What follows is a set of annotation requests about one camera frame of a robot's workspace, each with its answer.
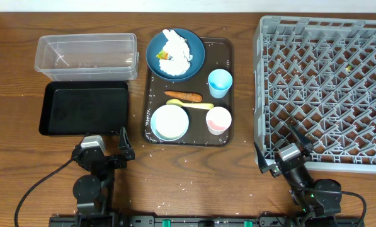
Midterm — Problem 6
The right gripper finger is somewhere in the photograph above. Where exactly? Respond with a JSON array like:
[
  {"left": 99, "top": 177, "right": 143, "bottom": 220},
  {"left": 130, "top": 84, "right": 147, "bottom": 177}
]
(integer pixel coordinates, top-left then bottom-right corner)
[
  {"left": 254, "top": 142, "right": 269, "bottom": 169},
  {"left": 289, "top": 125, "right": 314, "bottom": 150}
]

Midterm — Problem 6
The dark brown serving tray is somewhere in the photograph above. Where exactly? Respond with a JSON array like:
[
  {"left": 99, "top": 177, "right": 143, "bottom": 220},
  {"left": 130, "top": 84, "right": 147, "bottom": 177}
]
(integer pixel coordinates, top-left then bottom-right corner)
[{"left": 141, "top": 37, "right": 234, "bottom": 147}]

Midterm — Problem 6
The light blue bowl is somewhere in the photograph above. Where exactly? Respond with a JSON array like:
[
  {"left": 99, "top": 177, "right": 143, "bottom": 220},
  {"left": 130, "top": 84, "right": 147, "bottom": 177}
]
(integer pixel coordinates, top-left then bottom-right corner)
[{"left": 150, "top": 104, "right": 190, "bottom": 142}]

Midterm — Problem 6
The orange carrot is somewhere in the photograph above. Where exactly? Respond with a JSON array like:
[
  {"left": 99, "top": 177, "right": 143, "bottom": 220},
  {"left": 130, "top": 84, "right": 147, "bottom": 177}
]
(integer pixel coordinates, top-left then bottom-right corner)
[{"left": 164, "top": 91, "right": 203, "bottom": 103}]

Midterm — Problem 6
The clear plastic waste bin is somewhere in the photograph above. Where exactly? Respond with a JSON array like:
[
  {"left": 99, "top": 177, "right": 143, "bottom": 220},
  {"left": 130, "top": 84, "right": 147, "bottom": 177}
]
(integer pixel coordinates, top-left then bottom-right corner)
[{"left": 34, "top": 33, "right": 139, "bottom": 81}]

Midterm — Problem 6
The yellow green snack wrapper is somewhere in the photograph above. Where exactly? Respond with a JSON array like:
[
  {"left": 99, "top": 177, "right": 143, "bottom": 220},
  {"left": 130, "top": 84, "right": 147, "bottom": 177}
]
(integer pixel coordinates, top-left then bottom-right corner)
[{"left": 156, "top": 49, "right": 172, "bottom": 60}]

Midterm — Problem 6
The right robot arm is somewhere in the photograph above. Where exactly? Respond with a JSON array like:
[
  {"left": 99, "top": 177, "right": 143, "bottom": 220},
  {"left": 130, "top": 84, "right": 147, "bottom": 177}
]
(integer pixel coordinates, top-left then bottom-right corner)
[{"left": 254, "top": 126, "right": 342, "bottom": 226}]

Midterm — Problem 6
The grey dishwasher rack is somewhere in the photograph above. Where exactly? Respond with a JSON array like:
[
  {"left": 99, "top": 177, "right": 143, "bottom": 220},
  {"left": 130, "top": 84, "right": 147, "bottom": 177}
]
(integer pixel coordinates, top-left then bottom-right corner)
[{"left": 253, "top": 16, "right": 376, "bottom": 174}]

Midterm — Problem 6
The white paper napkin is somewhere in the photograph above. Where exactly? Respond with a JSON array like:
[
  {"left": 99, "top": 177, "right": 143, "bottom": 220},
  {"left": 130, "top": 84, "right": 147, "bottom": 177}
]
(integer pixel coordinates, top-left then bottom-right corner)
[{"left": 159, "top": 29, "right": 193, "bottom": 76}]

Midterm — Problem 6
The pale yellow plastic spoon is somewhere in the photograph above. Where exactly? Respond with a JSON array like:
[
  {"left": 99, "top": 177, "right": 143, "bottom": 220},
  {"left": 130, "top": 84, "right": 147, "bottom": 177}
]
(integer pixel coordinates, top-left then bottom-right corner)
[{"left": 166, "top": 98, "right": 215, "bottom": 110}]

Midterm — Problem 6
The dark blue plate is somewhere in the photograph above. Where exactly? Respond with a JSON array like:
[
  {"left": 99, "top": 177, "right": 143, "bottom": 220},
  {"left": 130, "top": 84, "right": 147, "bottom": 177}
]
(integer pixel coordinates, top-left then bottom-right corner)
[{"left": 146, "top": 28, "right": 205, "bottom": 81}]

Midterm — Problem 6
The black plastic tray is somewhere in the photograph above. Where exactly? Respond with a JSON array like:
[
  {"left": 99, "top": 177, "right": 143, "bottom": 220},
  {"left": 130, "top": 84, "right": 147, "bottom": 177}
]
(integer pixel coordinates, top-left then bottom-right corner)
[{"left": 39, "top": 81, "right": 128, "bottom": 136}]

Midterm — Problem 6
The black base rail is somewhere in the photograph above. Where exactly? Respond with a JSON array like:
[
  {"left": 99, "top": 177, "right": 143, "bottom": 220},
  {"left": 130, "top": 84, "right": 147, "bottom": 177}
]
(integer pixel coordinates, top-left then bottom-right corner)
[{"left": 48, "top": 215, "right": 365, "bottom": 227}]

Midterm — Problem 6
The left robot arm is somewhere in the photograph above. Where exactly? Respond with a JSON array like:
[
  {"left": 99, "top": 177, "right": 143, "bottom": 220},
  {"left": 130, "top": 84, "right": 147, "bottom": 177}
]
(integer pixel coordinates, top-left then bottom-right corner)
[{"left": 72, "top": 127, "right": 135, "bottom": 216}]

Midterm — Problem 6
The pink plastic cup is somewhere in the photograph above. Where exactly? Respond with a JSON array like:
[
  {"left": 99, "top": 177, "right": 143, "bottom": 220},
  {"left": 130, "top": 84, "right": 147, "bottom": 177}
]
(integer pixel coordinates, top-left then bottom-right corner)
[{"left": 205, "top": 107, "right": 232, "bottom": 136}]

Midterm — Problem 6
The light blue plastic cup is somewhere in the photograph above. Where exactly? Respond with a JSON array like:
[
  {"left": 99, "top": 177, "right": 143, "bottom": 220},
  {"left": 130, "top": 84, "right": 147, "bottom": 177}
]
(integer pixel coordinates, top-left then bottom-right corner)
[{"left": 208, "top": 69, "right": 233, "bottom": 98}]

